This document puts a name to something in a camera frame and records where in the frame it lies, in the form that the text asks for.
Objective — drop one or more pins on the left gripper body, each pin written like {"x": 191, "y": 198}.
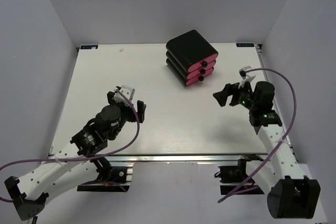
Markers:
{"x": 128, "y": 112}

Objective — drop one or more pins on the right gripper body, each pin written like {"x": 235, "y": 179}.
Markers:
{"x": 237, "y": 95}

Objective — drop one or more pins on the pink drawer with black knob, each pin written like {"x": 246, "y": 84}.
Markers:
{"x": 201, "y": 62}

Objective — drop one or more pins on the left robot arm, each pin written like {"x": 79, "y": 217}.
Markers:
{"x": 79, "y": 160}

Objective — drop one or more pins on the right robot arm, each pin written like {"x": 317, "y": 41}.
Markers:
{"x": 291, "y": 194}

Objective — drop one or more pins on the black drawer cabinet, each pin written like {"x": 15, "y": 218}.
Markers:
{"x": 182, "y": 48}

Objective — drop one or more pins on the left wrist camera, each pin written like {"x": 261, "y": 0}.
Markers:
{"x": 124, "y": 93}

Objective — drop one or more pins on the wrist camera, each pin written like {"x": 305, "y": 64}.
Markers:
{"x": 124, "y": 93}
{"x": 246, "y": 77}

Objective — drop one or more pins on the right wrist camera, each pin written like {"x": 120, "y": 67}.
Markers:
{"x": 246, "y": 77}

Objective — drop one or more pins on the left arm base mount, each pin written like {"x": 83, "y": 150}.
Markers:
{"x": 108, "y": 178}

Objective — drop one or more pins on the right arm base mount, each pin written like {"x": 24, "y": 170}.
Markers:
{"x": 230, "y": 175}

